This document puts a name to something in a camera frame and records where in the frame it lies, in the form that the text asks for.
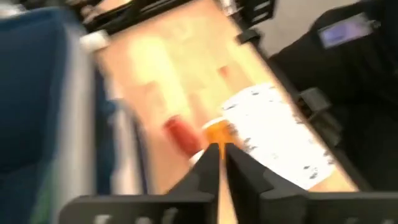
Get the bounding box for orange pill bottle white cap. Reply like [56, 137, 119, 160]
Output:
[201, 117, 238, 159]

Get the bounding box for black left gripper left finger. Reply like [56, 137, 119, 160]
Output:
[58, 143, 220, 224]

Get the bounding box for black smartphone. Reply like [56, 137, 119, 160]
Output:
[317, 14, 376, 49]

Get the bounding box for person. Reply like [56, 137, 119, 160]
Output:
[269, 0, 398, 191]

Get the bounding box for red pill bottle white cap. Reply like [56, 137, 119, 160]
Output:
[163, 114, 205, 166]

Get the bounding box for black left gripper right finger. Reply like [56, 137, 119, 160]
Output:
[224, 142, 398, 224]

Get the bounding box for white package blue cross print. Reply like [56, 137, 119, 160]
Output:
[221, 82, 336, 190]

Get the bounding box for navy white striped fabric basket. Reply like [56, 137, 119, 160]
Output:
[0, 6, 147, 224]

